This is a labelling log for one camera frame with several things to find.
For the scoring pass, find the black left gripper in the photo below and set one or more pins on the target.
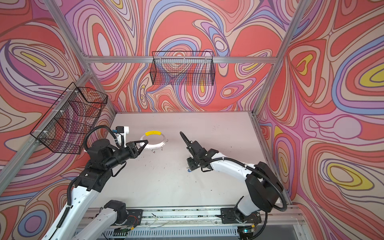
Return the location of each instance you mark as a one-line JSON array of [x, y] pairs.
[[131, 148]]

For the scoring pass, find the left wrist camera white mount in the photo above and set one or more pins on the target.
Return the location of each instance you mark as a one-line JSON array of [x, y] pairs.
[[121, 133]]

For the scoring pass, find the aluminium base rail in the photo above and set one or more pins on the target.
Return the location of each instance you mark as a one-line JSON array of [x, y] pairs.
[[200, 216]]

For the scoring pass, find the black wire basket back wall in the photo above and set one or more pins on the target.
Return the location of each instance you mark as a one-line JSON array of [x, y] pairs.
[[183, 68]]

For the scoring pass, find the large keyring with yellow sleeve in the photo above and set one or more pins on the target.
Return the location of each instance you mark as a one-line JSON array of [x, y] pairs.
[[156, 140]]

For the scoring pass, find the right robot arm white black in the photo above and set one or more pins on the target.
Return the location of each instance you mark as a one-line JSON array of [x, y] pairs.
[[265, 191]]

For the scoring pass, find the black wire basket wall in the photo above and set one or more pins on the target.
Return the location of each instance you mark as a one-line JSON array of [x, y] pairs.
[[75, 112], [183, 68]]

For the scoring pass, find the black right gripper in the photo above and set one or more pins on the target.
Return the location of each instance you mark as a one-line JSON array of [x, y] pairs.
[[190, 161]]

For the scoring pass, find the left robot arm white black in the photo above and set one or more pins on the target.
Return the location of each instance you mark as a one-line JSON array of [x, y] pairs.
[[84, 189]]

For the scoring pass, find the black wire basket left wall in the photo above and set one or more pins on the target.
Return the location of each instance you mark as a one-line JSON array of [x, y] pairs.
[[75, 112]]

